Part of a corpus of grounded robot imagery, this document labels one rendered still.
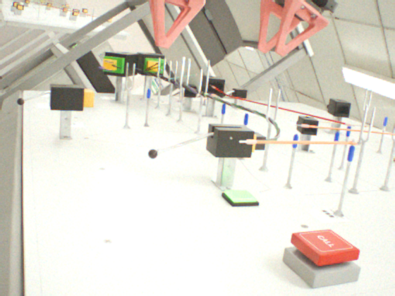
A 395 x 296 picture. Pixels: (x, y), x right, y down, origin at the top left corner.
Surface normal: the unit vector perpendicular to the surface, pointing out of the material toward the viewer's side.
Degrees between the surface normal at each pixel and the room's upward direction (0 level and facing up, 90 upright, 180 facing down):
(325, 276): 90
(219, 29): 90
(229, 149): 92
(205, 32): 90
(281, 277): 54
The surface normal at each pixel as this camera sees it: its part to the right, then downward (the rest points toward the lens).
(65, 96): 0.35, 0.27
